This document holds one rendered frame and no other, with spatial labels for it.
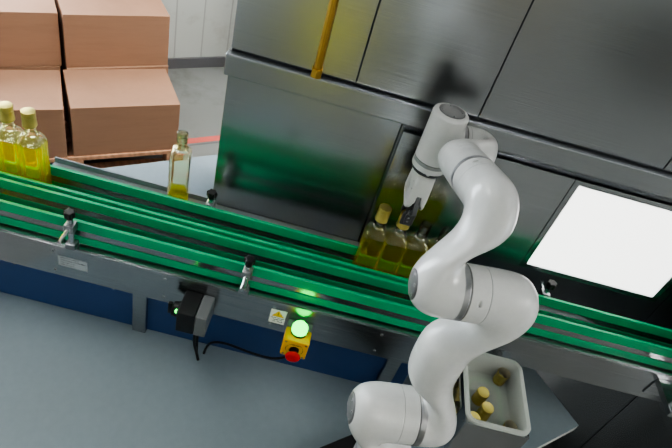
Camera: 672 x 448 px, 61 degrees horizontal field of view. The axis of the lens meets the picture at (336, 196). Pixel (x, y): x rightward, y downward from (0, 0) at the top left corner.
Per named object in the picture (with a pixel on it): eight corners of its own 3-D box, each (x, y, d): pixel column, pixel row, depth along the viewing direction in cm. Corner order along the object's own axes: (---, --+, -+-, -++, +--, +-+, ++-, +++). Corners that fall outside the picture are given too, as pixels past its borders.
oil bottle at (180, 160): (188, 199, 172) (195, 128, 155) (185, 211, 168) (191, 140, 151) (169, 196, 171) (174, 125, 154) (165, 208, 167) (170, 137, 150)
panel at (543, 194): (651, 294, 174) (725, 215, 152) (654, 302, 172) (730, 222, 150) (368, 218, 169) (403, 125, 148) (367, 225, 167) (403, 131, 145)
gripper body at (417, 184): (414, 148, 140) (400, 182, 147) (413, 172, 132) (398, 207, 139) (443, 156, 140) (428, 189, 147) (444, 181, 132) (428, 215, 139)
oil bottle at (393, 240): (387, 278, 167) (410, 227, 153) (386, 293, 162) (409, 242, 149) (368, 274, 166) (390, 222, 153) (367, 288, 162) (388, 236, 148)
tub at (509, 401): (508, 378, 166) (521, 361, 160) (517, 452, 149) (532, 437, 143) (451, 363, 165) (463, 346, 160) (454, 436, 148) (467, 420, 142)
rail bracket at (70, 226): (82, 246, 150) (79, 209, 142) (68, 266, 144) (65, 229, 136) (67, 242, 150) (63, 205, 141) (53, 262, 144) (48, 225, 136)
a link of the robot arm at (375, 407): (407, 482, 128) (445, 430, 114) (327, 473, 125) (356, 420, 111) (402, 430, 138) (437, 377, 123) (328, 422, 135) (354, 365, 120)
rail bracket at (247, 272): (251, 290, 152) (259, 256, 144) (245, 311, 147) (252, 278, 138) (237, 286, 152) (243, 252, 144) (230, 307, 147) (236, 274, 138)
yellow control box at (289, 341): (308, 340, 160) (313, 324, 155) (303, 362, 154) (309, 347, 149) (284, 333, 159) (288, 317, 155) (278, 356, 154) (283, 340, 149)
